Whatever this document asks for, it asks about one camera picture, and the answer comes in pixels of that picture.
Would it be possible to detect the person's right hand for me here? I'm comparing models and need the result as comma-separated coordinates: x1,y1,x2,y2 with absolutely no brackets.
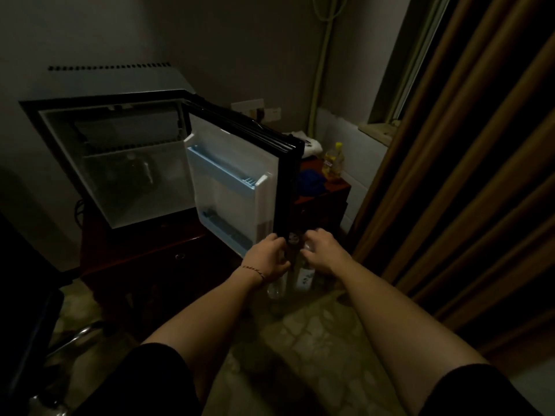
301,228,354,277

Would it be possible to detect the green wall pipe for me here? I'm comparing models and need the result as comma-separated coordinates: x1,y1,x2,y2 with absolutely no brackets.
306,0,344,139

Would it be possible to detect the wooden window sill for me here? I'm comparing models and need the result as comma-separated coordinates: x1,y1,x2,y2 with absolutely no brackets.
357,121,401,148

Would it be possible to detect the braided wrist bracelet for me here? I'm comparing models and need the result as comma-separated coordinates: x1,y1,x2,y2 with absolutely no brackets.
240,265,266,283

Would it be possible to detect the black office chair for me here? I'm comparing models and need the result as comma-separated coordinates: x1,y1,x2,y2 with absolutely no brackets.
0,211,107,416

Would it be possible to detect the person's right forearm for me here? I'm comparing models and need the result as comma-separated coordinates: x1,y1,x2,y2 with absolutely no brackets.
332,255,491,414

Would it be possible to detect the brown curtain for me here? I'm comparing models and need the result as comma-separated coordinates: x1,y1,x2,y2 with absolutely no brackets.
350,0,555,373

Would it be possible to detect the pale hanging cable loop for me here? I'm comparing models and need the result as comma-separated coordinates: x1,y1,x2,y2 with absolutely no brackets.
312,0,350,22

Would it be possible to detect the person's black right sleeve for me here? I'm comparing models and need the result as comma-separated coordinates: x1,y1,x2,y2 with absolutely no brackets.
418,363,543,416

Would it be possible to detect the red wooden side cabinet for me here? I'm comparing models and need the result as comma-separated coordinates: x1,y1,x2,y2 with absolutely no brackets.
294,158,352,241

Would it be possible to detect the green window frame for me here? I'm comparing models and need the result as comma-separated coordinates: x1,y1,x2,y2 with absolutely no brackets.
368,0,453,126

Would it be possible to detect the white folded towel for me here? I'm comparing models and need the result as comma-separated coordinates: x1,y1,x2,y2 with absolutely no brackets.
299,132,324,159

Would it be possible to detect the white wall panel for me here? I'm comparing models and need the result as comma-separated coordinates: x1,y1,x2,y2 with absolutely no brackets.
315,107,389,232

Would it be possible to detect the person's left forearm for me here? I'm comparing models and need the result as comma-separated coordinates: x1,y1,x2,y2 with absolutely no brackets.
140,268,266,403

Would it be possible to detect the person's black left sleeve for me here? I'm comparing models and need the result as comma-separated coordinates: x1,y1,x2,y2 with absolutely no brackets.
73,343,202,416

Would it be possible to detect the person's black sleeve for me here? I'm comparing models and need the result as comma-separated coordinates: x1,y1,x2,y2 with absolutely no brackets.
418,363,543,416
73,343,202,416

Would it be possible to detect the dark wooden drawer table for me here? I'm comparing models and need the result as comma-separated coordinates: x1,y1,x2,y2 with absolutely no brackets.
77,203,243,343

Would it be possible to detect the person's left hand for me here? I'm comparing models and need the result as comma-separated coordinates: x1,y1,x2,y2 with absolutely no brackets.
239,232,291,285

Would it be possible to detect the yellow capped liquid bottle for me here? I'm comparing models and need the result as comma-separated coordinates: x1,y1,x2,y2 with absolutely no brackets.
321,142,346,181

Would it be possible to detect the blue cloth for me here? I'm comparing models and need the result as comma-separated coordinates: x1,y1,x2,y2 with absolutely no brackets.
298,168,327,196

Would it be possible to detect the black mini fridge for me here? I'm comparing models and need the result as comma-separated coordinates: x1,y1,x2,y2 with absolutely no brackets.
19,62,305,261

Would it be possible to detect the light blue door rack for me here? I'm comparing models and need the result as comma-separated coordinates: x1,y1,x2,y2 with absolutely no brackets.
186,144,275,192

